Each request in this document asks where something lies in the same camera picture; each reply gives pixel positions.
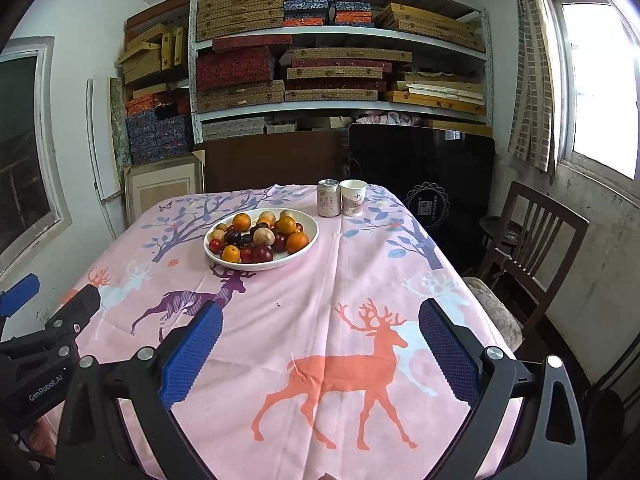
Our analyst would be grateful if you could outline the pink cloth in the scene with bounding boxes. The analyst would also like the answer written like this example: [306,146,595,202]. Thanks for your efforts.
[357,111,423,126]

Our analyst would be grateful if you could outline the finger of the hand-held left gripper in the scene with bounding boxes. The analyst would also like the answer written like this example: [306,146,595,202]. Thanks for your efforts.
[0,285,102,361]
[0,273,41,318]

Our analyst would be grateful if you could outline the pale drink can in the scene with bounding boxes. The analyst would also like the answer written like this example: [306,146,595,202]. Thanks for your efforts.
[317,179,342,219]

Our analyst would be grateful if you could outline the stack of yellow woven boxes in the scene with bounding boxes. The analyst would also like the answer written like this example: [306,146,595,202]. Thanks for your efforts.
[117,22,191,86]

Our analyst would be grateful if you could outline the large red patterned box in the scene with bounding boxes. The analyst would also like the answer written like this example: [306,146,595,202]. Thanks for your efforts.
[196,35,293,92]

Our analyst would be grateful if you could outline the grey marble slab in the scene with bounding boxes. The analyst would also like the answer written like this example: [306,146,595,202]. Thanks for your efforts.
[109,77,132,168]

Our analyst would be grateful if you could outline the black glossy panel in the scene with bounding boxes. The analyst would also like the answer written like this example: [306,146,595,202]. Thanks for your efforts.
[347,122,497,271]

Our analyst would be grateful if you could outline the stack of grey patterned boxes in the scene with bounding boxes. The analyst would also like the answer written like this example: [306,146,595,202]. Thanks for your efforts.
[201,116,298,141]

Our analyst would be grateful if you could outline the dark round stool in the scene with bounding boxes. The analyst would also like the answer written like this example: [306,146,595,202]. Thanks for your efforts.
[479,215,526,271]

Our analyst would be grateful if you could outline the checked curtain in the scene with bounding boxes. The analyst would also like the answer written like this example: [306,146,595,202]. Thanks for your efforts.
[507,0,557,173]

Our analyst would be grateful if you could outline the light wooden framed panel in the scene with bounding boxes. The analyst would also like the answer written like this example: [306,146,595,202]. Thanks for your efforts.
[122,154,206,228]

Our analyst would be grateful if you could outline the white metal shelf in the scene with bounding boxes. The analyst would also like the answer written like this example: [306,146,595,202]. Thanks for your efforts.
[187,0,496,143]

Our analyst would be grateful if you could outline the white plate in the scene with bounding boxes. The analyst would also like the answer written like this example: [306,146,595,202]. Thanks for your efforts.
[203,208,319,272]

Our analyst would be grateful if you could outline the brown wooden board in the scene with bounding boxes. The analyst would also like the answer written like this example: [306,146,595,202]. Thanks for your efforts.
[192,130,348,194]

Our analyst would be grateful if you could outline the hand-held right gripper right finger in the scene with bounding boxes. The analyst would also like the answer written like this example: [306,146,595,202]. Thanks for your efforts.
[418,298,588,480]

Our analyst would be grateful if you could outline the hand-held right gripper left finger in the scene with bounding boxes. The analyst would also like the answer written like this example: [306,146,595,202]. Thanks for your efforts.
[55,300,224,480]

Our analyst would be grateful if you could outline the bright window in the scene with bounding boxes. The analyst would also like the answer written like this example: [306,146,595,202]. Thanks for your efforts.
[545,0,640,181]

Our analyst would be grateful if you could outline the stack of wooden boxes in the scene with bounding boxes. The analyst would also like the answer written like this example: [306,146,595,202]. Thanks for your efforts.
[377,72,487,115]

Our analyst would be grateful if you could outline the tall stack of patterned boxes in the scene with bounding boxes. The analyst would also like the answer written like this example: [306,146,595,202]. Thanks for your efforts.
[125,89,193,166]

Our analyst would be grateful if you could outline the row of patterned boxes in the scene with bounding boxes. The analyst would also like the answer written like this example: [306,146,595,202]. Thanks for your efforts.
[283,0,375,28]

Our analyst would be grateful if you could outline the white framed window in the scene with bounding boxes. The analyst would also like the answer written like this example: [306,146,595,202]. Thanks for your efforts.
[0,37,73,273]

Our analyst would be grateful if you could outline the dark wooden chair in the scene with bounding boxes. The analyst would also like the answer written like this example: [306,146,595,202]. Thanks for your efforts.
[472,181,590,361]

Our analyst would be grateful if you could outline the chair cushion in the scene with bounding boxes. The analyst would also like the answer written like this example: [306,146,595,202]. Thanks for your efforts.
[462,276,523,353]

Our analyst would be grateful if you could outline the pink deer print tablecloth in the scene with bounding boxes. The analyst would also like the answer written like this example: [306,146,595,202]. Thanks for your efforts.
[75,183,526,480]

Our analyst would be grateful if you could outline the printed paper cup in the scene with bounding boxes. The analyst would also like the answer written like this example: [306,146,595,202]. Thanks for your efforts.
[339,179,368,217]

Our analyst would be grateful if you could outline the white board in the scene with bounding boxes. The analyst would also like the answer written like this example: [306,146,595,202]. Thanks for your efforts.
[86,76,123,201]

